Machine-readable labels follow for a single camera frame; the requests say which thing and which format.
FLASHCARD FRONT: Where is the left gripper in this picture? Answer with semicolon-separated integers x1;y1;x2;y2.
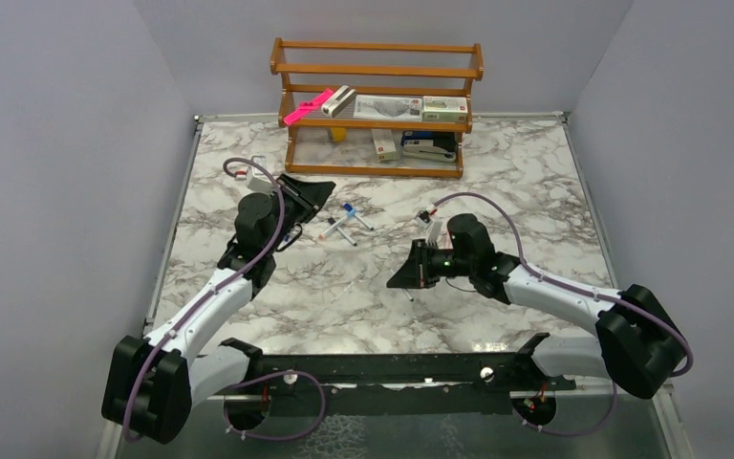
265;173;334;254

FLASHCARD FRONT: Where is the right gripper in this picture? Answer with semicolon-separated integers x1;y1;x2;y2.
388;238;475;289

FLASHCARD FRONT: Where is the black cap marker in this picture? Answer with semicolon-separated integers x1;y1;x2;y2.
326;216;357;246

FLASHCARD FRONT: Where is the light blue cap marker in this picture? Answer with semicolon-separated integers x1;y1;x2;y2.
317;213;357;246

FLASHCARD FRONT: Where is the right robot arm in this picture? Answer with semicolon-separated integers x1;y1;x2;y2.
386;213;687;399

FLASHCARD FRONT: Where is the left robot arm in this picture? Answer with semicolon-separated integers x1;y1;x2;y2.
101;174;335;444

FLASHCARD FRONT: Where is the yellow small object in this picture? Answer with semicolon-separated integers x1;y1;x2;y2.
329;127;347;142

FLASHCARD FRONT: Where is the small white red box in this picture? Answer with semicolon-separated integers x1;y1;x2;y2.
371;129;398;163

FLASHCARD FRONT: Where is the white grey eraser box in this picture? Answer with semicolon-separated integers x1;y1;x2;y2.
321;85;357;118

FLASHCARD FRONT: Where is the wooden three-tier shelf rack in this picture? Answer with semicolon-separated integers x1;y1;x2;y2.
270;38;484;179

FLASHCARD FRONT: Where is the white patterned flat packet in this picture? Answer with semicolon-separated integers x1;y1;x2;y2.
353;95;422;121

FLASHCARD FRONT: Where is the blue grey stapler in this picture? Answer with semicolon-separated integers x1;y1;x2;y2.
400;131;458;163

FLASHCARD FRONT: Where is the green white staples box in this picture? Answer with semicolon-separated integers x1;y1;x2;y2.
421;96;468;122

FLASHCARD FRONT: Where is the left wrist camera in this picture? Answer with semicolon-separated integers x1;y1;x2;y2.
233;164;273;195

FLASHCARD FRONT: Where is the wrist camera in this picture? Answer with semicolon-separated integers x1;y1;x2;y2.
233;164;273;195
415;205;443;245

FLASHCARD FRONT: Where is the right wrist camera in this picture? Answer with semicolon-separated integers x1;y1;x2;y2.
415;205;443;245

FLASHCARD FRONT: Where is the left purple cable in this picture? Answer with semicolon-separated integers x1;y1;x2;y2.
121;157;327;443

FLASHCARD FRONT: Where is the purple cable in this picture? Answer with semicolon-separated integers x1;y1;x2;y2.
432;191;694;438
121;157;327;443

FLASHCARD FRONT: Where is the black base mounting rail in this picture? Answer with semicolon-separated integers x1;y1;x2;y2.
189;347;575;416

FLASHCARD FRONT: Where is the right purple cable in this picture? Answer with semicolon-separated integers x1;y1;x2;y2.
432;191;694;438

